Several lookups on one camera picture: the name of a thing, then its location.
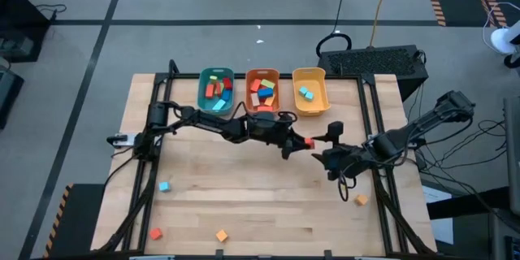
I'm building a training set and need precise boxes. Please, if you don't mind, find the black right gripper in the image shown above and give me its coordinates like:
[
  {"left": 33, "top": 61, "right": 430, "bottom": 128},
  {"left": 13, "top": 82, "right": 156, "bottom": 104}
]
[{"left": 311, "top": 134, "right": 369, "bottom": 180}]

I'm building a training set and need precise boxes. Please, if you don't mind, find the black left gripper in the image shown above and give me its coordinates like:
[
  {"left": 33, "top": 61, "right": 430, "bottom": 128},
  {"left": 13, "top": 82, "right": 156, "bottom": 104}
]
[{"left": 249, "top": 112, "right": 309, "bottom": 161}]

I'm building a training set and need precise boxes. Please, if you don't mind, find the yellow plastic bin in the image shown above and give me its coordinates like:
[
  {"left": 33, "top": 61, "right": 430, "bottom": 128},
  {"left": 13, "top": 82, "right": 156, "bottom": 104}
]
[{"left": 291, "top": 67, "right": 331, "bottom": 117}]

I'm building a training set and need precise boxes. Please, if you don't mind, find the orange plastic bin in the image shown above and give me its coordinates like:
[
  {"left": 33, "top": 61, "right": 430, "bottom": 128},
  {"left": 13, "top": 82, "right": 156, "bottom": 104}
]
[{"left": 245, "top": 67, "right": 281, "bottom": 115}]

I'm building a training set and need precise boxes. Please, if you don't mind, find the teal plastic bin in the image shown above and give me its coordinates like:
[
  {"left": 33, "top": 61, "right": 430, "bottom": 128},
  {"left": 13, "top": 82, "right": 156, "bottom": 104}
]
[{"left": 197, "top": 67, "right": 236, "bottom": 116}]

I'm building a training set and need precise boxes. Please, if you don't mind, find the black computer case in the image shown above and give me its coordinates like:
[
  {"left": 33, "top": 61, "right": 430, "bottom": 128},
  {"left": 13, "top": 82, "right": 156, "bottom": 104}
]
[{"left": 316, "top": 44, "right": 430, "bottom": 102}]

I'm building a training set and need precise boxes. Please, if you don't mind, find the white paper sheet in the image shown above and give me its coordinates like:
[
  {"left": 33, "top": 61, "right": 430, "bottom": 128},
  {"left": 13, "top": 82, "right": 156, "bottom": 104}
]
[{"left": 422, "top": 185, "right": 454, "bottom": 245}]

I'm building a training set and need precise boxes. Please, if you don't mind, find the white round device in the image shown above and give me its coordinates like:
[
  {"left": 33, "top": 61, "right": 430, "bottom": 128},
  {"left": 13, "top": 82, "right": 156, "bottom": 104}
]
[{"left": 483, "top": 2, "right": 520, "bottom": 68}]

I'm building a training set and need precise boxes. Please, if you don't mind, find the black hazard-edged floor mat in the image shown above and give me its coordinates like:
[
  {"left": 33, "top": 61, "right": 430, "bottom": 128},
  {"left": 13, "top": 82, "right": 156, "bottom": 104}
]
[{"left": 42, "top": 182, "right": 107, "bottom": 259}]

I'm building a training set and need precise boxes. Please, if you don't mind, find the black equipment box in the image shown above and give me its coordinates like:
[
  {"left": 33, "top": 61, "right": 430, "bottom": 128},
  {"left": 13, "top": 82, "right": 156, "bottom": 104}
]
[{"left": 0, "top": 64, "right": 24, "bottom": 131}]

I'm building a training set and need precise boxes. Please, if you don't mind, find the grey equipment box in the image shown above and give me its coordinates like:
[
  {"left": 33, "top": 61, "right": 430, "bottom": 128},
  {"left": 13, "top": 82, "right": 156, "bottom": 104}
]
[{"left": 0, "top": 34, "right": 36, "bottom": 59}]

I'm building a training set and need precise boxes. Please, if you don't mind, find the black cabinet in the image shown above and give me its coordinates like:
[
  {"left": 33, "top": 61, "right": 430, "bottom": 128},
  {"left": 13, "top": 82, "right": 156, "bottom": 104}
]
[{"left": 0, "top": 0, "right": 52, "bottom": 64}]

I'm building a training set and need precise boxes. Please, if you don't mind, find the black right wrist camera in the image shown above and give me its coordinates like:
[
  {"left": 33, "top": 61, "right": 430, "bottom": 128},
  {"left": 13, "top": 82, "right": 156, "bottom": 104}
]
[{"left": 327, "top": 120, "right": 345, "bottom": 144}]

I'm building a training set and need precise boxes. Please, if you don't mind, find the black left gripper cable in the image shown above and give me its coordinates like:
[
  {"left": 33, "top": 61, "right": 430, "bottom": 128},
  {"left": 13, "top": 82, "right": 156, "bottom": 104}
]
[{"left": 275, "top": 109, "right": 299, "bottom": 125}]

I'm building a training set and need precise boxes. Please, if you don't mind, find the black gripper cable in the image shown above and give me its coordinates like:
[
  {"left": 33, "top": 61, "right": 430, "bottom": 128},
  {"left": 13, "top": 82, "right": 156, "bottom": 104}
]
[
  {"left": 336, "top": 170, "right": 350, "bottom": 203},
  {"left": 275, "top": 109, "right": 299, "bottom": 125}
]

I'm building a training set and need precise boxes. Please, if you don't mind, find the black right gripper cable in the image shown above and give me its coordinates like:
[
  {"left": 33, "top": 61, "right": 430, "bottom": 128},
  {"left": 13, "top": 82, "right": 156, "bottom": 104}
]
[{"left": 336, "top": 170, "right": 350, "bottom": 203}]

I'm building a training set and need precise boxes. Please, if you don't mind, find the black cable bundle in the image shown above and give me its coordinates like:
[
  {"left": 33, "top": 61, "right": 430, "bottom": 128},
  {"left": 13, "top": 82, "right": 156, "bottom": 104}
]
[{"left": 405, "top": 83, "right": 509, "bottom": 212}]

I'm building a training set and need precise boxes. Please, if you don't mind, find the black cable with coil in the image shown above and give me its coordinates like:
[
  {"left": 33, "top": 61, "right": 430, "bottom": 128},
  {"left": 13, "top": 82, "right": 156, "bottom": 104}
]
[{"left": 315, "top": 0, "right": 353, "bottom": 59}]

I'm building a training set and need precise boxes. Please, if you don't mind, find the black floor cable cover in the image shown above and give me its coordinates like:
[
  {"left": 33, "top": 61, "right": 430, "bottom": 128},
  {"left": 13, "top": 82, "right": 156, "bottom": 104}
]
[{"left": 426, "top": 186, "right": 520, "bottom": 221}]

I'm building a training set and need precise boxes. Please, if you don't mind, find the yellow cable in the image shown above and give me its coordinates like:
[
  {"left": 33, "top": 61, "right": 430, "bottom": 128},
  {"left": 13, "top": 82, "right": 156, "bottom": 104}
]
[{"left": 368, "top": 0, "right": 397, "bottom": 48}]

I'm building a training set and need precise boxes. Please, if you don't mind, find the black plug cable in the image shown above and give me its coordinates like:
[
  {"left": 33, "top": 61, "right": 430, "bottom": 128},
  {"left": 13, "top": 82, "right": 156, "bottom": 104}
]
[{"left": 35, "top": 2, "right": 68, "bottom": 24}]

